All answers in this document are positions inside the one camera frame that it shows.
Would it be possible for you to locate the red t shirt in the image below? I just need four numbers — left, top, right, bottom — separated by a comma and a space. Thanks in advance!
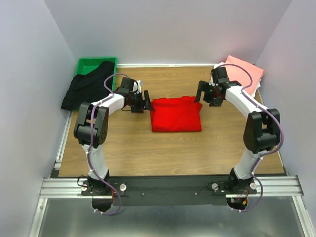
150, 96, 202, 132

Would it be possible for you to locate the black t shirt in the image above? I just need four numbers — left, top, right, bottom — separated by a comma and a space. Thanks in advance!
61, 61, 115, 111

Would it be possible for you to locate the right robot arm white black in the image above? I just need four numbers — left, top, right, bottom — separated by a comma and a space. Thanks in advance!
195, 64, 283, 192

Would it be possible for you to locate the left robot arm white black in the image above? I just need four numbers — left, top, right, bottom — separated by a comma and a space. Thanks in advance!
74, 75, 154, 195

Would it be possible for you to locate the aluminium frame rail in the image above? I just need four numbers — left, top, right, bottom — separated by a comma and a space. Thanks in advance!
39, 176, 304, 198

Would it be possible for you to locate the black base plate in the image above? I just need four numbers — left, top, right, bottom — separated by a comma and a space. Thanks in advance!
77, 175, 257, 210

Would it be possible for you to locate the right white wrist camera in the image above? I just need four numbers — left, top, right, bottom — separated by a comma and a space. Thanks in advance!
209, 77, 218, 86

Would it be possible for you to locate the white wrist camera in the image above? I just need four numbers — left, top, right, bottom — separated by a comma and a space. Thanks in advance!
209, 77, 218, 86
133, 80, 144, 94

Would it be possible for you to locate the green plastic bin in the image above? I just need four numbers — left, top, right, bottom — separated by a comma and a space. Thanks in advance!
71, 57, 119, 111

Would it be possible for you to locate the pink folded t shirt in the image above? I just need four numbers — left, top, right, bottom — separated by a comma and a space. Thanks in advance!
219, 55, 265, 96

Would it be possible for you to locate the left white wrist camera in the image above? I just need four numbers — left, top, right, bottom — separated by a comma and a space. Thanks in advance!
133, 80, 144, 94

